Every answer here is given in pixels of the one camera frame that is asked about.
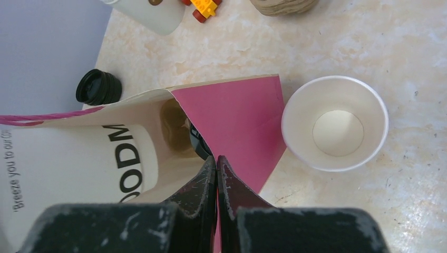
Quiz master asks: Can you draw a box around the stack of paper cups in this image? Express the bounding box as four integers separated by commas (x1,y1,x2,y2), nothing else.
281,75,390,172

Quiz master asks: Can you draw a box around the stack of black lids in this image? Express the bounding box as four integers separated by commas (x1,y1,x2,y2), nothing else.
75,69,122,106

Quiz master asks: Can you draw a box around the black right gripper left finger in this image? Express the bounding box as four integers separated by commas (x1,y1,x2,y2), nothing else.
20,157,217,252

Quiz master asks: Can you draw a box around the kraft pink paper bag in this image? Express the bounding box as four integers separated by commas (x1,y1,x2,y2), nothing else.
0,74,288,253

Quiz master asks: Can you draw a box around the yellow toy brick car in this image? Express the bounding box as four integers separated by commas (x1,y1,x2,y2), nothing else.
180,0,222,23

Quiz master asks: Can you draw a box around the white straw holder cup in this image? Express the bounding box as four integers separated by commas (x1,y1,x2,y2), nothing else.
101,0,185,35

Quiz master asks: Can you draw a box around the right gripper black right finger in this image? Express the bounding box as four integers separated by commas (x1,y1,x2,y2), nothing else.
216,155,389,252

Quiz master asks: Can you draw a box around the brown cardboard cup carrier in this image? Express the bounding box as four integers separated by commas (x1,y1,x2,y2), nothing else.
250,0,319,17

